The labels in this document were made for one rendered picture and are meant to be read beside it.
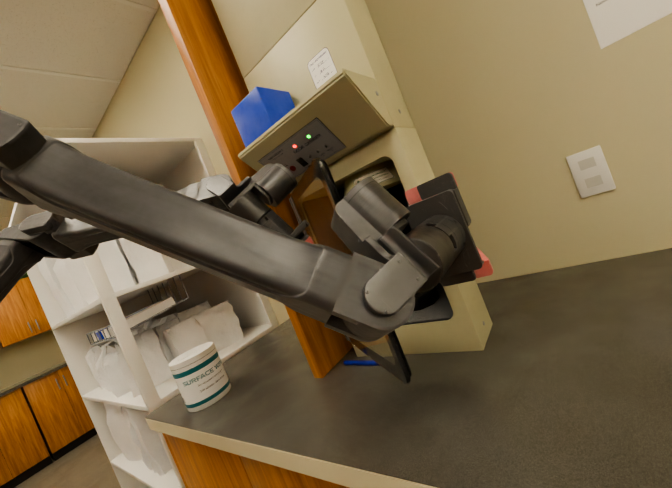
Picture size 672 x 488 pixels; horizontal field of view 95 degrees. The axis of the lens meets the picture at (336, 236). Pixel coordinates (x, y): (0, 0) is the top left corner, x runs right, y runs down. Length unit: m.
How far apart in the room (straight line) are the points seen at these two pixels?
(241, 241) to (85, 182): 0.15
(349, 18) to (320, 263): 0.55
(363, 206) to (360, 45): 0.44
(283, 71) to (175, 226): 0.57
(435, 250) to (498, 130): 0.75
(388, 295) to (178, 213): 0.20
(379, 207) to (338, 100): 0.32
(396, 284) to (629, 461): 0.32
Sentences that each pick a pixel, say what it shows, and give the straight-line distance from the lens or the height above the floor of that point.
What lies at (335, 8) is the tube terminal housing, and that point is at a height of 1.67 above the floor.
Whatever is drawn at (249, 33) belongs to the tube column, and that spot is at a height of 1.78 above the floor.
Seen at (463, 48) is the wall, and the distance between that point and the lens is 1.07.
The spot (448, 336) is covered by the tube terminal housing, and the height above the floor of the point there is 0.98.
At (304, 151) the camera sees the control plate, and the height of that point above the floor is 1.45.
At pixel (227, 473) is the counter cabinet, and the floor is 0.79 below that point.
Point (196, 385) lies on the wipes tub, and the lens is 1.03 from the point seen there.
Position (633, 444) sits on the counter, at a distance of 0.51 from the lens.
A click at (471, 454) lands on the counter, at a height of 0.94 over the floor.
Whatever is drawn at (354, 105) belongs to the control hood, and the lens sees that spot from 0.59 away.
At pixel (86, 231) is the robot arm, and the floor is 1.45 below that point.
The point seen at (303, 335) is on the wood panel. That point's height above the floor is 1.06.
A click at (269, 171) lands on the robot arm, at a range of 0.58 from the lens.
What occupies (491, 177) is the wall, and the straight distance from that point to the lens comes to 1.03.
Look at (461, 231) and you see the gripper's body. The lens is 0.39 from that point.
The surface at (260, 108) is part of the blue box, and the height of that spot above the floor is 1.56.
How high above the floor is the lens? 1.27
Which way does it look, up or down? 2 degrees down
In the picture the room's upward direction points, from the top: 22 degrees counter-clockwise
